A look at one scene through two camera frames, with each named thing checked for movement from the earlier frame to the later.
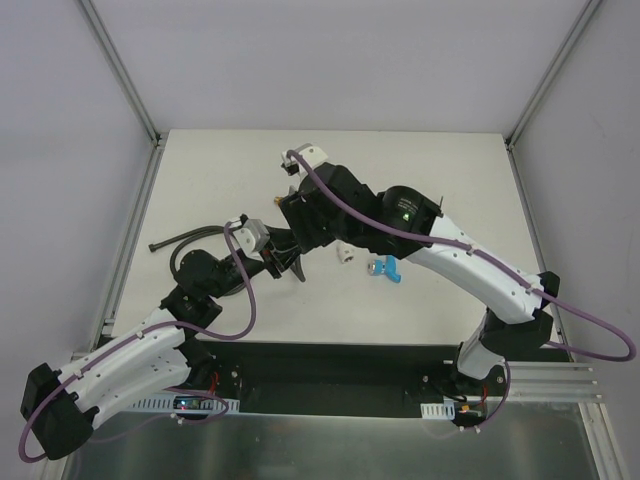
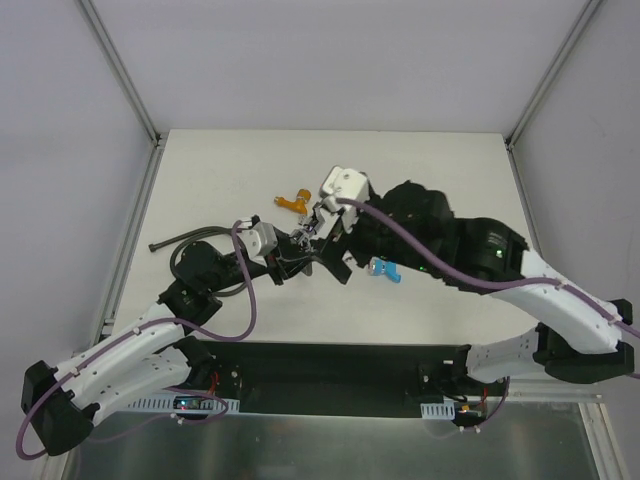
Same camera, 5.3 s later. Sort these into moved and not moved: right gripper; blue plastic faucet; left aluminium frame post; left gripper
Moved: right gripper
Not moved: blue plastic faucet; left gripper; left aluminium frame post
